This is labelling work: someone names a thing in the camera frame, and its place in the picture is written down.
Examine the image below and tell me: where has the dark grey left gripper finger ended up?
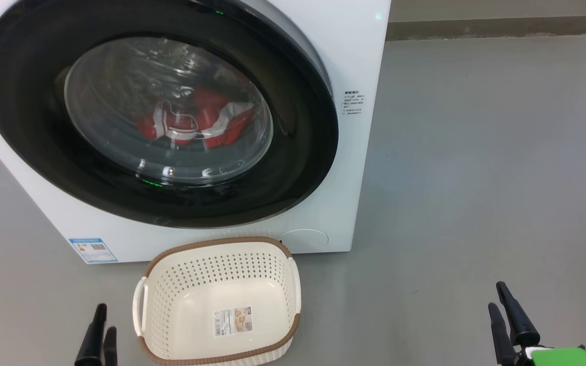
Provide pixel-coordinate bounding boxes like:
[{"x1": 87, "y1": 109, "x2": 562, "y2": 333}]
[
  {"x1": 103, "y1": 326, "x2": 118, "y2": 366},
  {"x1": 74, "y1": 303, "x2": 107, "y2": 366}
]

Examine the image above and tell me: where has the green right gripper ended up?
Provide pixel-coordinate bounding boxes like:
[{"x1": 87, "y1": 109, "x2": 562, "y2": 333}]
[{"x1": 488, "y1": 281, "x2": 586, "y2": 366}]

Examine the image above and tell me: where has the black-rimmed glass washer door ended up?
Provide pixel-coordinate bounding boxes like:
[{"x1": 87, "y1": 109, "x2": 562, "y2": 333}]
[{"x1": 0, "y1": 0, "x2": 339, "y2": 228}]

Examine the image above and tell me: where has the red and white garment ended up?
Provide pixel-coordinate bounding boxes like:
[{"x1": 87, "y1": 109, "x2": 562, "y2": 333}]
[{"x1": 135, "y1": 85, "x2": 255, "y2": 149}]

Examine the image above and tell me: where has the cream perforated laundry basket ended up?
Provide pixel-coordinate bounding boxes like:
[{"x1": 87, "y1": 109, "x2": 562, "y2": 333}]
[{"x1": 132, "y1": 236, "x2": 302, "y2": 366}]

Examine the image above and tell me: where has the printed product label sticker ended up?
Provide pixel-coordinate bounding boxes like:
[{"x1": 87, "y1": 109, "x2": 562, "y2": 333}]
[{"x1": 213, "y1": 306, "x2": 253, "y2": 338}]

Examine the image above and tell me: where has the white washing machine body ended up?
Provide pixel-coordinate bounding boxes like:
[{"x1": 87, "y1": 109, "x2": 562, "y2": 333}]
[{"x1": 0, "y1": 0, "x2": 392, "y2": 265}]

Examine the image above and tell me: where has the blue energy label sticker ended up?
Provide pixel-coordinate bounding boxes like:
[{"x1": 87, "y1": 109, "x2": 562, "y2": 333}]
[{"x1": 68, "y1": 237, "x2": 119, "y2": 264}]

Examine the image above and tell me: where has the round white filter cover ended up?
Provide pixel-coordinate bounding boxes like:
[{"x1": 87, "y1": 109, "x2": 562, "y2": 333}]
[{"x1": 280, "y1": 229, "x2": 329, "y2": 253}]

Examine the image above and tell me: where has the small printed text sticker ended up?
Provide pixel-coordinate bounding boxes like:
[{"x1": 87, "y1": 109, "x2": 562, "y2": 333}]
[{"x1": 342, "y1": 90, "x2": 364, "y2": 116}]

